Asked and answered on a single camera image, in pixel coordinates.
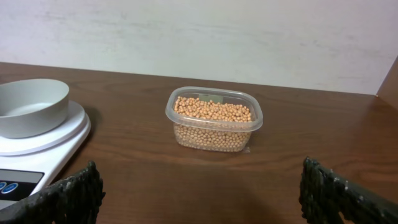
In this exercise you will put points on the clear plastic container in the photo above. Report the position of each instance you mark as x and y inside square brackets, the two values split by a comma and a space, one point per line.
[217, 95]

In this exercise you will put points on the soybeans in container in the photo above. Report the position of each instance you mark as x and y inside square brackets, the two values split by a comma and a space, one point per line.
[212, 126]

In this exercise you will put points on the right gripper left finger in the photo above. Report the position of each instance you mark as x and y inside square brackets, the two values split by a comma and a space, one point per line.
[74, 200]

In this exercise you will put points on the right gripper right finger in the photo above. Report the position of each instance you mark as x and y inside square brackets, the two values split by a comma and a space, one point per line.
[328, 198]

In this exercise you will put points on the pale grey round bowl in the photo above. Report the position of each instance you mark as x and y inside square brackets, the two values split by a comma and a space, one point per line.
[32, 107]

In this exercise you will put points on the white digital kitchen scale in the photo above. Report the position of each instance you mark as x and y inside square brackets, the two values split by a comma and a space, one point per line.
[30, 164]

